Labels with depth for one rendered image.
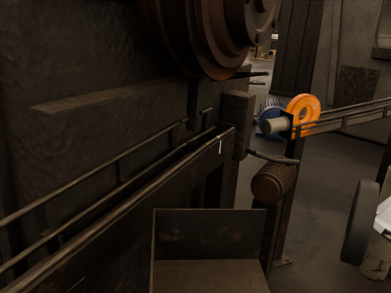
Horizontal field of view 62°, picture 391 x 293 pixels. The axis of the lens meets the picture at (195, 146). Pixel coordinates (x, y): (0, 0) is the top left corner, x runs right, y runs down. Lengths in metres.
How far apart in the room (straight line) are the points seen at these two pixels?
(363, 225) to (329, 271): 1.10
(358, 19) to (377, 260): 2.39
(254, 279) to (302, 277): 0.99
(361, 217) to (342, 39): 3.04
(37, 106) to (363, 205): 0.58
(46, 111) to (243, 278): 0.45
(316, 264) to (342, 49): 2.36
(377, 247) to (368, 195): 1.04
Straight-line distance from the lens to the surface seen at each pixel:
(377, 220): 0.66
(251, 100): 1.12
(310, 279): 1.62
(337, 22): 3.57
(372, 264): 1.71
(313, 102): 1.36
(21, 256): 0.61
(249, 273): 0.65
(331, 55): 3.58
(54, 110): 0.61
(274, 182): 1.19
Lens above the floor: 1.04
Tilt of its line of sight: 22 degrees down
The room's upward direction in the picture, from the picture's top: 4 degrees clockwise
